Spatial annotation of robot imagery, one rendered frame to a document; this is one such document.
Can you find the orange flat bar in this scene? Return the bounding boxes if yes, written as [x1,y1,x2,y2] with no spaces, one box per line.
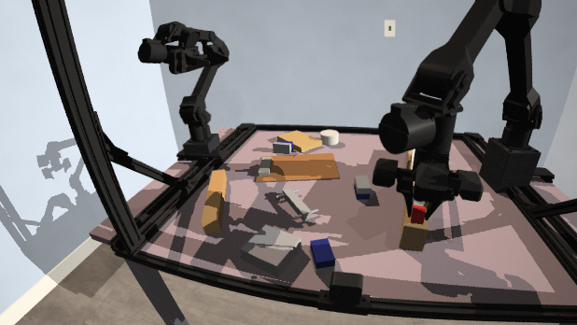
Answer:
[202,169,227,233]

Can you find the orange-brown wooden clipboard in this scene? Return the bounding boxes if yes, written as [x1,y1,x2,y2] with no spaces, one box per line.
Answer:
[256,153,331,182]

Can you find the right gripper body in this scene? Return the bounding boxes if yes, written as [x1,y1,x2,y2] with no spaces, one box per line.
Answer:
[373,145,484,202]

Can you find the tan flat rectangular board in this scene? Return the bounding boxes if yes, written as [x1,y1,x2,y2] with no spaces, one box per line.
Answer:
[277,131,322,153]

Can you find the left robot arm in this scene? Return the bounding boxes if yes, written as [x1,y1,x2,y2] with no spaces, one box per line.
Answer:
[137,21,230,143]

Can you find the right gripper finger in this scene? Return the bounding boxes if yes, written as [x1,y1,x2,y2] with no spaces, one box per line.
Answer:
[396,183,414,218]
[425,196,455,220]

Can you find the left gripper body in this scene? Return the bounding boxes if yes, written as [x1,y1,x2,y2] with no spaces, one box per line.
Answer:
[168,45,218,75]

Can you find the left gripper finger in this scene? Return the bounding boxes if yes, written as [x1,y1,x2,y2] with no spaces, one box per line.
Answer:
[210,46,229,66]
[180,49,210,73]

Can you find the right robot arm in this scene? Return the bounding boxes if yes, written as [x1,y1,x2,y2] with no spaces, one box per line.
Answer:
[378,0,542,205]

